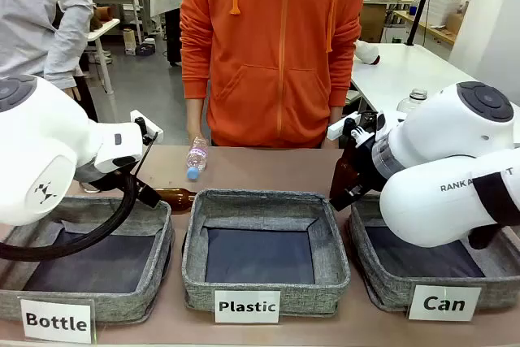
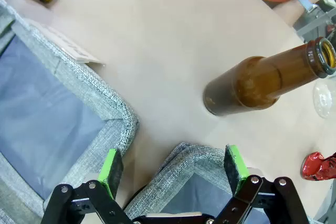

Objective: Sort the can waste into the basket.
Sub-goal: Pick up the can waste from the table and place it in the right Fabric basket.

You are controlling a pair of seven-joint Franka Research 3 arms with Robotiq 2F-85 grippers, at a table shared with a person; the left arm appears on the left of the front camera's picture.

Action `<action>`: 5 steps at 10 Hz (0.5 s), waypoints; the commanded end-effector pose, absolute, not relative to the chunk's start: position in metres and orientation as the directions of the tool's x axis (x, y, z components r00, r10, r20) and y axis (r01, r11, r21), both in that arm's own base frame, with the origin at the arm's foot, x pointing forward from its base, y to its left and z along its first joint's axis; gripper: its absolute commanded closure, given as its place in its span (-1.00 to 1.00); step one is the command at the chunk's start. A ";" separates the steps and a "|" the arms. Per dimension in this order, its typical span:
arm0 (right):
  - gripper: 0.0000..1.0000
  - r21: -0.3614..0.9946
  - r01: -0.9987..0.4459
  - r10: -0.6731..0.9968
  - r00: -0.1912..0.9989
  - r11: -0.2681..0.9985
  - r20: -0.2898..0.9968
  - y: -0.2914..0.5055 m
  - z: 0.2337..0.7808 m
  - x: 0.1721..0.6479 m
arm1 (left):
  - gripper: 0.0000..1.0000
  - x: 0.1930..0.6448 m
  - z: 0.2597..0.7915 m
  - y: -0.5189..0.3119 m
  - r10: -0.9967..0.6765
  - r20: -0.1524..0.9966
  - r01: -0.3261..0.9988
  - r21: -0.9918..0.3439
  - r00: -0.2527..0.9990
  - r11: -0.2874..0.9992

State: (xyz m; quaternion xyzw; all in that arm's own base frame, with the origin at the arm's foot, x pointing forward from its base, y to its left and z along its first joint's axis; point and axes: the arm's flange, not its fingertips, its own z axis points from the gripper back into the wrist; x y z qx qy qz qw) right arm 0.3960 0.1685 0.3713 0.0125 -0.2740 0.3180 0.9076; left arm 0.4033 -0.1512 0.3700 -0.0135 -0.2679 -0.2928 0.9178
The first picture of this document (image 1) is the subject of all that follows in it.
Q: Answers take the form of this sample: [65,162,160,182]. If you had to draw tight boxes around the brown object on side table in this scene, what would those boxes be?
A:
[91,4,113,32]

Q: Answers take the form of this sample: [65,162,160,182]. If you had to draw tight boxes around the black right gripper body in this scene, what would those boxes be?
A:
[343,111,390,202]

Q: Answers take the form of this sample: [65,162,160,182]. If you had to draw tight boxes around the grey fabric basket labelled Bottle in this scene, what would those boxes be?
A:
[0,195,176,323]

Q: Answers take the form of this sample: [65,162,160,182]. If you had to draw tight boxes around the large white table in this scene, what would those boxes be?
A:
[351,41,488,120]

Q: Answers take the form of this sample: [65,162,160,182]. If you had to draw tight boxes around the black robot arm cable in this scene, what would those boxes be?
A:
[0,131,159,261]

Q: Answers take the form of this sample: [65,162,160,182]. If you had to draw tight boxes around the person in orange hoodie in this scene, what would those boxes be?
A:
[180,0,366,149]

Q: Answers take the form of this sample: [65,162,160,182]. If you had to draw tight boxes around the dark brown glass bottle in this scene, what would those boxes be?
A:
[329,145,362,202]

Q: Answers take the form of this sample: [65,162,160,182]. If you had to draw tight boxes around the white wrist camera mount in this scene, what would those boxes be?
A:
[327,113,361,140]
[129,110,164,144]

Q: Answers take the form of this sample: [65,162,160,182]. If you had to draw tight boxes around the amber brown glass bottle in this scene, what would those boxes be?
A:
[150,186,197,215]

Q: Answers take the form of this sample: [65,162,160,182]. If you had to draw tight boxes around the orange person's right hand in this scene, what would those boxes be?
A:
[187,121,206,144]

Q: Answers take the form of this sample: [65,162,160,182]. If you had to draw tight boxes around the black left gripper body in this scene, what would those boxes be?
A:
[123,176,163,209]

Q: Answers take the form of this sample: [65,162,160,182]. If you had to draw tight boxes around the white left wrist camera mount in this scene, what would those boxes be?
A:
[129,110,164,144]

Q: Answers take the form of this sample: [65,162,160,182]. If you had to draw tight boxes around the wooden workbench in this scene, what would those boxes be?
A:
[392,9,457,46]

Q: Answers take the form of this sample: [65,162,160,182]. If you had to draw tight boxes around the small white side table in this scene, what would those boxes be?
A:
[86,17,121,120]

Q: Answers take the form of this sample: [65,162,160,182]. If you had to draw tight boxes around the grey person's hand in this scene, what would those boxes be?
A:
[60,85,82,102]

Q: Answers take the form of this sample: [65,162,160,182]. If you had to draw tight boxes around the orange person's right forearm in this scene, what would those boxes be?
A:
[185,97,205,124]

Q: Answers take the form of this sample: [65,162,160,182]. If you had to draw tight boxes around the white Can label card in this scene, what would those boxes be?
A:
[408,284,483,322]

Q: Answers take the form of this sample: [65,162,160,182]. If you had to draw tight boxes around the white stacked storage bins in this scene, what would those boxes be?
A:
[428,0,468,19]

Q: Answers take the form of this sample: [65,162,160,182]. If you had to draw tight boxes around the white Plastic label card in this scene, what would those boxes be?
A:
[214,289,281,324]

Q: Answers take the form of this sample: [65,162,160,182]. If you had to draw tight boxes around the white bundle with red tip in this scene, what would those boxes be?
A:
[354,40,381,66]

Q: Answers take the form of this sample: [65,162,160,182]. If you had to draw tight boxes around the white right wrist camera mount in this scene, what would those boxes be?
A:
[327,113,361,140]

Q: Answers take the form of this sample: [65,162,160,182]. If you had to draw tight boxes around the small clear pink-label plastic bottle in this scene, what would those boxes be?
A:
[185,135,210,181]

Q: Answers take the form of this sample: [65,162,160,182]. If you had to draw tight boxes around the person in grey shirt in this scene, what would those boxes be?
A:
[0,0,101,123]

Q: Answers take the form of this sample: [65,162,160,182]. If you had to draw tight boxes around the white Bottle label card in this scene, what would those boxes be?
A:
[19,297,95,345]

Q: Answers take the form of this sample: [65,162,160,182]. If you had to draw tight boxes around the grey fabric basket labelled Can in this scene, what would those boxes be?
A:
[344,194,520,314]

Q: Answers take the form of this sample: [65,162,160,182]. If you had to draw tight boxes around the white box on floor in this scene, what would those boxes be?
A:
[123,28,137,56]

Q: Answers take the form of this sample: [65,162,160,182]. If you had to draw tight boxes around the grey fabric basket labelled Plastic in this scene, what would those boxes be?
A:
[181,189,351,318]

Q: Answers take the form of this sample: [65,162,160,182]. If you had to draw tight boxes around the large cardboard box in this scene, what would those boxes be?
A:
[360,1,387,43]

